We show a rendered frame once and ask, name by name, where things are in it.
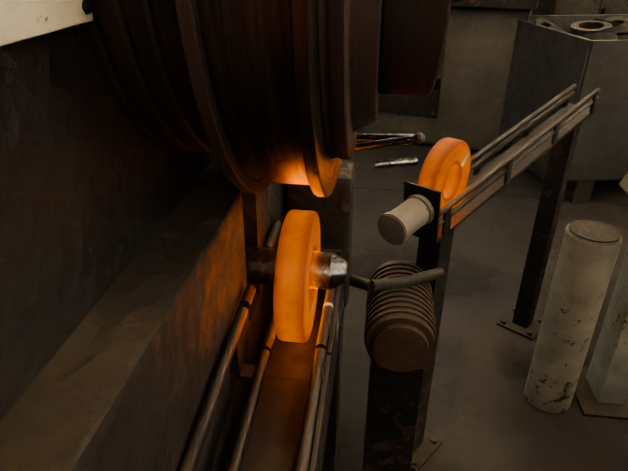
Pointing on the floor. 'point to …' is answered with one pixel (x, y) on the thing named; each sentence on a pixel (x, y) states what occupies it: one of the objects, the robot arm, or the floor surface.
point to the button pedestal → (609, 356)
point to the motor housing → (396, 366)
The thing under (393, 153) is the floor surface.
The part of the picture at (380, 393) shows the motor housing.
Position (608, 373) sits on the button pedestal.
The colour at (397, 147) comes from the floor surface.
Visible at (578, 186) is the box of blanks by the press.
